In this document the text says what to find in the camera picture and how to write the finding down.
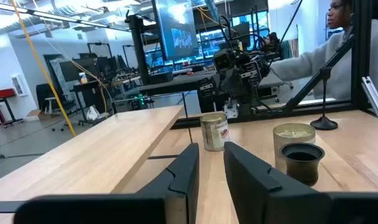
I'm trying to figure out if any black aluminium table frame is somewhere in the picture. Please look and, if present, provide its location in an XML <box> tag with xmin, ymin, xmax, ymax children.
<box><xmin>172</xmin><ymin>0</ymin><xmax>378</xmax><ymax>130</ymax></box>

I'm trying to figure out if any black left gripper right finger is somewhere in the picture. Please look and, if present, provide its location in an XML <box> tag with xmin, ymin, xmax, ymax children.
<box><xmin>223</xmin><ymin>141</ymin><xmax>378</xmax><ymax>224</ymax></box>

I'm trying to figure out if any silver aluminium extrusion bar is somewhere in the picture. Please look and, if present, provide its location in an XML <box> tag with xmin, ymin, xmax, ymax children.
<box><xmin>361</xmin><ymin>76</ymin><xmax>378</xmax><ymax>122</ymax></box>

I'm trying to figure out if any white wall box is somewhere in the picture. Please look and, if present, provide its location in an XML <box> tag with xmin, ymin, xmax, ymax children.
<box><xmin>11</xmin><ymin>73</ymin><xmax>29</xmax><ymax>98</ymax></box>

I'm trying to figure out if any black upright pillar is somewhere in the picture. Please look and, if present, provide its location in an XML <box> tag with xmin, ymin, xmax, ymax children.
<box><xmin>124</xmin><ymin>14</ymin><xmax>151</xmax><ymax>85</ymax></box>

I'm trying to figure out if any cream jar candle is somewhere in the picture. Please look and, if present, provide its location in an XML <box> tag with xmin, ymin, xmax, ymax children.
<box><xmin>272</xmin><ymin>123</ymin><xmax>316</xmax><ymax>174</ymax></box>

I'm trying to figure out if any dark bronze candle cup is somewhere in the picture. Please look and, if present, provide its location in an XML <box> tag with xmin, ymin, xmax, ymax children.
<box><xmin>279</xmin><ymin>142</ymin><xmax>326</xmax><ymax>187</ymax></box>

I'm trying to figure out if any person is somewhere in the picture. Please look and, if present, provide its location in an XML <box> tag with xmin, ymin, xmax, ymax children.
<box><xmin>262</xmin><ymin>32</ymin><xmax>282</xmax><ymax>54</ymax></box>
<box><xmin>269</xmin><ymin>0</ymin><xmax>378</xmax><ymax>101</ymax></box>

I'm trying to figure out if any black office chair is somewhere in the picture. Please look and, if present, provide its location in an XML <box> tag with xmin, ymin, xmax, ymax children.
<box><xmin>35</xmin><ymin>83</ymin><xmax>78</xmax><ymax>131</ymax></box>

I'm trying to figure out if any black workshop desk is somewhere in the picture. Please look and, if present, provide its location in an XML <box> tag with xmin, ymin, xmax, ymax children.
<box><xmin>71</xmin><ymin>79</ymin><xmax>115</xmax><ymax>127</ymax></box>

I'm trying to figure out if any tall black candlestick holder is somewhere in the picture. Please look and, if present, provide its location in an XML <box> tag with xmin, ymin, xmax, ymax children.
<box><xmin>310</xmin><ymin>67</ymin><xmax>339</xmax><ymax>131</ymax></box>

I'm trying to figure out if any large hanging display screen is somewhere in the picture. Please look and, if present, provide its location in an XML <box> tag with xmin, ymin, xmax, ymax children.
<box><xmin>151</xmin><ymin>0</ymin><xmax>200</xmax><ymax>62</ymax></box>

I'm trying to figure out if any white plastic bag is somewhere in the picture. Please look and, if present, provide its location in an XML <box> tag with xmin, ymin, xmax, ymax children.
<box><xmin>86</xmin><ymin>105</ymin><xmax>101</xmax><ymax>121</ymax></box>

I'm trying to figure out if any red topped bench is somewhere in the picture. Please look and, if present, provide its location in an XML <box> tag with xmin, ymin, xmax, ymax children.
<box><xmin>0</xmin><ymin>88</ymin><xmax>24</xmax><ymax>130</ymax></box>

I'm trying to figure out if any tin candle with printed label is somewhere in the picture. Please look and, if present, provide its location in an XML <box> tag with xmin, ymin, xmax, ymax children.
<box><xmin>200</xmin><ymin>112</ymin><xmax>230</xmax><ymax>152</ymax></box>

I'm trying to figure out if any dark desk monitor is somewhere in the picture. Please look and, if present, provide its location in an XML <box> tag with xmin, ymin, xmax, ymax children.
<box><xmin>58</xmin><ymin>57</ymin><xmax>99</xmax><ymax>83</ymax></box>

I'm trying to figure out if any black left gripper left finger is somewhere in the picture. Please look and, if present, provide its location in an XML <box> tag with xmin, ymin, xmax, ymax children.
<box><xmin>14</xmin><ymin>142</ymin><xmax>200</xmax><ymax>224</ymax></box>

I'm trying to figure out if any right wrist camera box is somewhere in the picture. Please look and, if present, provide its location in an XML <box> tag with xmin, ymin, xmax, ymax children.
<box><xmin>213</xmin><ymin>49</ymin><xmax>236</xmax><ymax>72</ymax></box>

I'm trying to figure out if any yellow cable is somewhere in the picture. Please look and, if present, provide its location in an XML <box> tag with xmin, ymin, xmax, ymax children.
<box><xmin>9</xmin><ymin>0</ymin><xmax>77</xmax><ymax>138</ymax></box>

